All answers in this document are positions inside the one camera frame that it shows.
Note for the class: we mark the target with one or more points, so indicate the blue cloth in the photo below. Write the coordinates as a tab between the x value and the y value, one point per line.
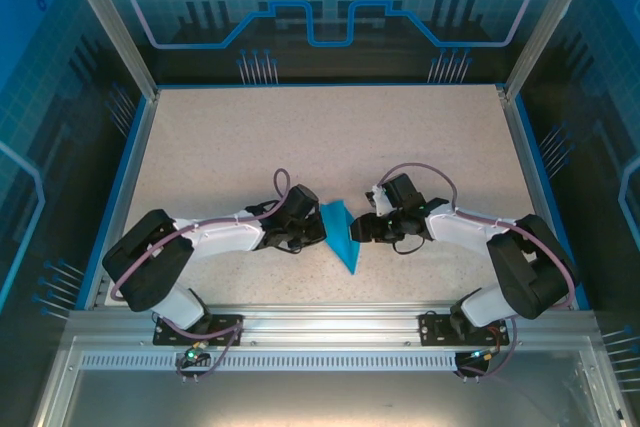
340	237

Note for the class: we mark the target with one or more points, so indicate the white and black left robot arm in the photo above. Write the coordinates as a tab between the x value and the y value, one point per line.
225	237

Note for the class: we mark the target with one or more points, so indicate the silver metal sheet panel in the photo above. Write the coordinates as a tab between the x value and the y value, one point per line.
325	402

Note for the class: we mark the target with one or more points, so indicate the aluminium frame beam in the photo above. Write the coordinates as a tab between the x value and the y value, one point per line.
330	322

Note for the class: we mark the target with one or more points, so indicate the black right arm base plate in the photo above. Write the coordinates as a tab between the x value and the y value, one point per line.
432	329

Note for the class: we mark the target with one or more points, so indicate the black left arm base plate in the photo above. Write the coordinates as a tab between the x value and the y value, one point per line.
230	322

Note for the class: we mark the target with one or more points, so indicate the side frame rail blue trim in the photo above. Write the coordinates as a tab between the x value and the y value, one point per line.
546	202
126	187

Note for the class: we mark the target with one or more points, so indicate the aluminium frame post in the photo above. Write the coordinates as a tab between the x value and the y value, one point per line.
545	22
110	22

